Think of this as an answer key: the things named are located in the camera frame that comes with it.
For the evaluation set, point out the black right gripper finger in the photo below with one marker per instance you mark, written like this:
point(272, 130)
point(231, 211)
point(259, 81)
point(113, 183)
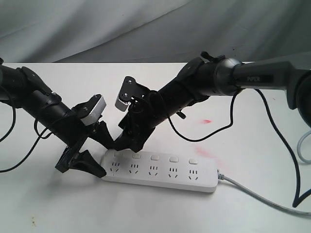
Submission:
point(137, 144)
point(122, 142)

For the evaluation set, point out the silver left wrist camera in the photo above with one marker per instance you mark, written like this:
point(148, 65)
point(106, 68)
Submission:
point(92, 110)

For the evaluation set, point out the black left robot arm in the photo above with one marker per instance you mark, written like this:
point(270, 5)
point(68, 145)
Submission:
point(23, 88)

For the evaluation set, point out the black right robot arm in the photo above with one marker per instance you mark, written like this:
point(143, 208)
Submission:
point(207, 76)

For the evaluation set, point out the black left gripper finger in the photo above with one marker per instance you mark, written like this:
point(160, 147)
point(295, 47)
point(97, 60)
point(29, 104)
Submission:
point(101, 135)
point(83, 161)

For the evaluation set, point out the grey backdrop cloth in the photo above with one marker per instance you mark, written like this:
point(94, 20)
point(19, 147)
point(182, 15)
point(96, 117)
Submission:
point(151, 31)

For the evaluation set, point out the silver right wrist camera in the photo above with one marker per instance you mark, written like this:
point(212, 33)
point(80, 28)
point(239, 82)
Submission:
point(130, 90)

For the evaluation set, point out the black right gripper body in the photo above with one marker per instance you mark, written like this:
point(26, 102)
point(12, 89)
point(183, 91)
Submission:
point(137, 122)

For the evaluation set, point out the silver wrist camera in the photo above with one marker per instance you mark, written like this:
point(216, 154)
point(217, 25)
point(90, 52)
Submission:
point(92, 110)
point(130, 90)

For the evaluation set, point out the white five-socket power strip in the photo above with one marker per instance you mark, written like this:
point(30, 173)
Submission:
point(184, 172)

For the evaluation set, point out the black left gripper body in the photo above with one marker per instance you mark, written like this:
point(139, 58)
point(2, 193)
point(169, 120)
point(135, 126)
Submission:
point(73, 133)

